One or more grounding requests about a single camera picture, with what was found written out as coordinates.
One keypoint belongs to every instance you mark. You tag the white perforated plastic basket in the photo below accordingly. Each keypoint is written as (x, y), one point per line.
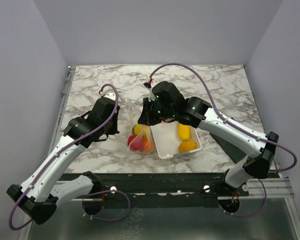
(167, 141)

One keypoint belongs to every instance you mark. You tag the yellow toy pear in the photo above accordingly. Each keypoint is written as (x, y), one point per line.
(141, 131)

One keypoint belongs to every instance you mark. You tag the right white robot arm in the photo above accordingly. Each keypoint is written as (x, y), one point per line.
(198, 113)

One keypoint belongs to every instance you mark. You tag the yellow toy mango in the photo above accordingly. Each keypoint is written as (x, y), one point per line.
(184, 132)

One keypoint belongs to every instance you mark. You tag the red toy apple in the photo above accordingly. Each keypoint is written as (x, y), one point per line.
(136, 143)

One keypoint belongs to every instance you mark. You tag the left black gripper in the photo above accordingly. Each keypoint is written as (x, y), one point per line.
(115, 129)

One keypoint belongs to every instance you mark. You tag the black cutting board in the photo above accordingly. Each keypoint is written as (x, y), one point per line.
(233, 152)

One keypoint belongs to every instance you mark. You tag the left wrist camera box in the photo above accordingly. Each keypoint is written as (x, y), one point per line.
(108, 94)

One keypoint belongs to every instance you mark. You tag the yellow orange toy lemon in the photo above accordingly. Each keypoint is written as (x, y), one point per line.
(187, 146)

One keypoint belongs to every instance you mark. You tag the clear zip top bag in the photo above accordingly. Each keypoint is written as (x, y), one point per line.
(134, 112)

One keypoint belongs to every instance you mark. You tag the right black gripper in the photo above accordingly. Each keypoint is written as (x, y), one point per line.
(146, 117)

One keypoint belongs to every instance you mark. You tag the orange toy fruit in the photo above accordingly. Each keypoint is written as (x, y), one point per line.
(148, 146)

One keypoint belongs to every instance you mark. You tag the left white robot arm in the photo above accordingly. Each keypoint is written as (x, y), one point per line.
(39, 196)

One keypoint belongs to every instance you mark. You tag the black metal base rail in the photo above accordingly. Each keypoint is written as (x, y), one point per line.
(167, 190)

